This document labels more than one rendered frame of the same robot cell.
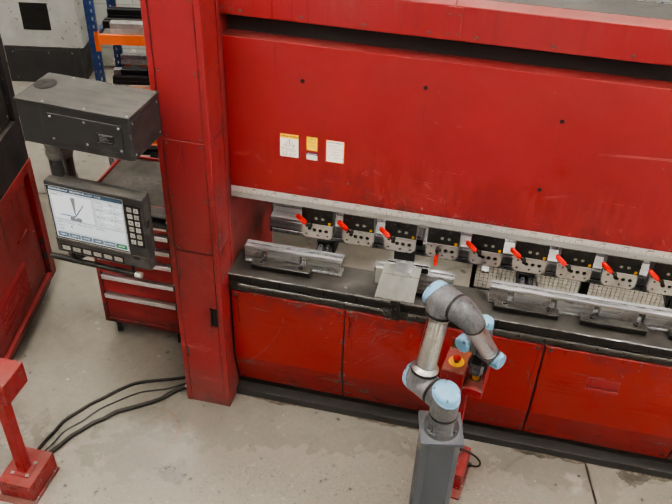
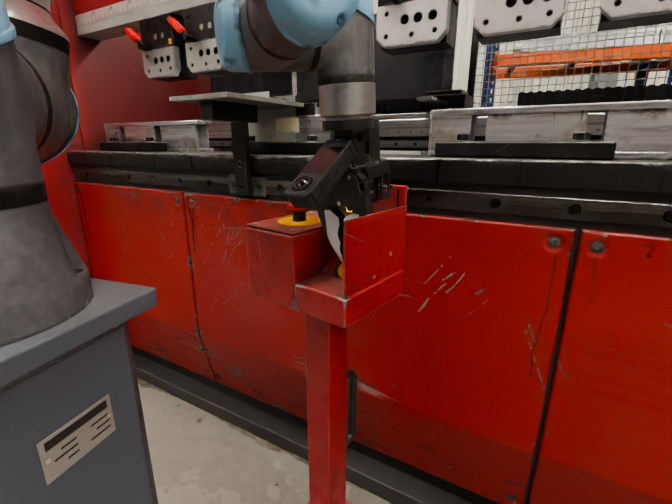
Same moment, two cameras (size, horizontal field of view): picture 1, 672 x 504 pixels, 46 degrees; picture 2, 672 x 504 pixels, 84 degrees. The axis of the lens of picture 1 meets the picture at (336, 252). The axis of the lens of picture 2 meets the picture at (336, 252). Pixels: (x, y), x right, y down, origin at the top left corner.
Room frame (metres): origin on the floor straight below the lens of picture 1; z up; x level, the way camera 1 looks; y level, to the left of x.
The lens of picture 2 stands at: (2.06, -0.81, 0.90)
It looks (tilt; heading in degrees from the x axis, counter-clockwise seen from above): 16 degrees down; 18
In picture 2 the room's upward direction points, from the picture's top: straight up
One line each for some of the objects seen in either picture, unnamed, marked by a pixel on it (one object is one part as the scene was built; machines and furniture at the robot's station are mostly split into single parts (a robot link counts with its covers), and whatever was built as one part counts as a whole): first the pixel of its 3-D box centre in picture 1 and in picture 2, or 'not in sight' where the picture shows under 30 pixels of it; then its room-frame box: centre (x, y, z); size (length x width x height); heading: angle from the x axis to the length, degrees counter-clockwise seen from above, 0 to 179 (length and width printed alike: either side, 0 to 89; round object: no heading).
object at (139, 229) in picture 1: (104, 219); not in sight; (2.73, 0.98, 1.42); 0.45 x 0.12 x 0.36; 74
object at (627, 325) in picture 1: (612, 324); not in sight; (2.78, -1.30, 0.89); 0.30 x 0.05 x 0.03; 78
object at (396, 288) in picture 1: (398, 282); (241, 102); (2.90, -0.30, 1.00); 0.26 x 0.18 x 0.01; 168
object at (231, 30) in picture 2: (471, 341); (269, 33); (2.49, -0.59, 1.02); 0.11 x 0.11 x 0.08; 41
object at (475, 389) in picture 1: (466, 367); (325, 242); (2.61, -0.62, 0.75); 0.20 x 0.16 x 0.18; 69
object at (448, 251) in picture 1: (443, 239); not in sight; (3.01, -0.50, 1.18); 0.15 x 0.09 x 0.17; 78
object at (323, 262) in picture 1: (294, 257); (155, 136); (3.16, 0.21, 0.92); 0.50 x 0.06 x 0.10; 78
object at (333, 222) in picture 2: not in sight; (346, 233); (2.60, -0.65, 0.77); 0.06 x 0.03 x 0.09; 159
